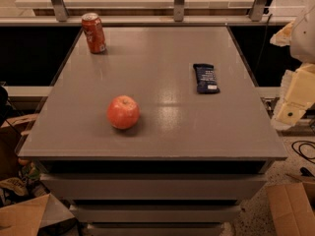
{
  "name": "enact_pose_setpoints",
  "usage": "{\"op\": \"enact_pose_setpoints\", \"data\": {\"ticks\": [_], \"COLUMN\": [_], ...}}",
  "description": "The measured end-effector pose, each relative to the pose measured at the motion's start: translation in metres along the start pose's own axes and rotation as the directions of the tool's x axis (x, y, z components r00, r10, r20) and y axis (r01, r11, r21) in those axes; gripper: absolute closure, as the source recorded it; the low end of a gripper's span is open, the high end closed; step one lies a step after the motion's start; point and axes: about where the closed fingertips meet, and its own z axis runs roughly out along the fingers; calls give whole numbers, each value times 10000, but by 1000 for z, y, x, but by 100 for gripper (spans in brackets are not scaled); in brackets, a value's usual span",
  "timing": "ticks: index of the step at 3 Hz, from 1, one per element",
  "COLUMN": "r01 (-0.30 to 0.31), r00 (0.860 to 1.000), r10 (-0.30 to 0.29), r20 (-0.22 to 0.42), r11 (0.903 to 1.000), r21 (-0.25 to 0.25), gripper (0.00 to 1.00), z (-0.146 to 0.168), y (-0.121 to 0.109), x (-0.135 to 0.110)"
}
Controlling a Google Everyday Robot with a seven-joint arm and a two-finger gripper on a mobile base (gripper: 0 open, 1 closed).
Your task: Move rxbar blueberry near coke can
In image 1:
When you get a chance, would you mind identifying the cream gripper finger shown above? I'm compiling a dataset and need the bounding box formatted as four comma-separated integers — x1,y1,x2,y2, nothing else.
270,22,293,47
271,63,315,131

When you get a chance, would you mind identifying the dark blue rxbar wrapper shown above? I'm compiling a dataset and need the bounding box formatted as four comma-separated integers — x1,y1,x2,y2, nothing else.
193,64,220,94

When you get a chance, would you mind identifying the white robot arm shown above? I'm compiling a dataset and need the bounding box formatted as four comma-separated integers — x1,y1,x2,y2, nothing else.
270,0,315,130

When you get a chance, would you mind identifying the red coke can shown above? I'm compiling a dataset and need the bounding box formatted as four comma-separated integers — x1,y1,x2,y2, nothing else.
82,13,106,54

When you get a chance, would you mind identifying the cardboard box bottom right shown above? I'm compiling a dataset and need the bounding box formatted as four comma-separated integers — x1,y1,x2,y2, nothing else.
266,175,315,236

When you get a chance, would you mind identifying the cardboard box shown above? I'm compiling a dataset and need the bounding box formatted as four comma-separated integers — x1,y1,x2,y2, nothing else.
266,175,315,236
0,194,74,236

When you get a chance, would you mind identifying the grey drawer cabinet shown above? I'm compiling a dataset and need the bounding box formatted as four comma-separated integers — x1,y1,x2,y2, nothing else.
20,27,286,236

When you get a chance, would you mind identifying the red apple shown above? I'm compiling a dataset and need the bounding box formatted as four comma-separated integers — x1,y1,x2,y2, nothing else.
106,95,140,130

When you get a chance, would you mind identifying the cardboard box bottom left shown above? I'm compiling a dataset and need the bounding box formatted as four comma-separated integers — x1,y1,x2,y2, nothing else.
0,194,74,236

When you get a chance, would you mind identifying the metal railing frame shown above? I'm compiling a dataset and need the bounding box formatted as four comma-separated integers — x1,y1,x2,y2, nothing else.
0,0,296,26

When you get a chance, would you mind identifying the black cable on floor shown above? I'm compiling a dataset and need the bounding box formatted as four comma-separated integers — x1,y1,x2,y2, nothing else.
290,140,315,165

